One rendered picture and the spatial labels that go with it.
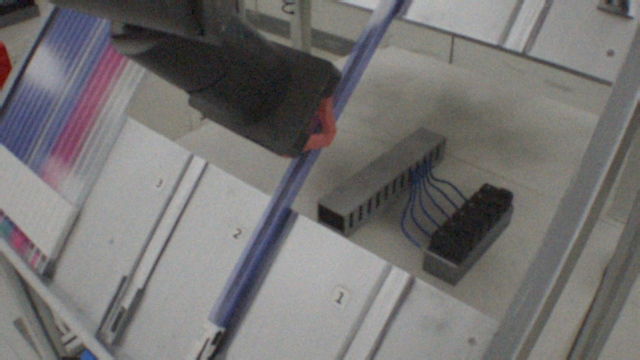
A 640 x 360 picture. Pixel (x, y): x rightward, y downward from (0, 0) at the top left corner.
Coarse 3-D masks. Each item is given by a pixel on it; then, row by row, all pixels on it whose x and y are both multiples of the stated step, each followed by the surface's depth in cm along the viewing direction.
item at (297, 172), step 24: (384, 0) 46; (384, 24) 45; (360, 48) 45; (360, 72) 46; (336, 96) 45; (336, 120) 46; (288, 168) 45; (288, 192) 45; (264, 216) 45; (264, 240) 44; (240, 264) 45; (240, 288) 44; (216, 312) 45
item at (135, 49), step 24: (120, 24) 29; (240, 24) 32; (120, 48) 29; (144, 48) 28; (168, 48) 28; (192, 48) 29; (216, 48) 30; (168, 72) 30; (192, 72) 31; (216, 72) 31
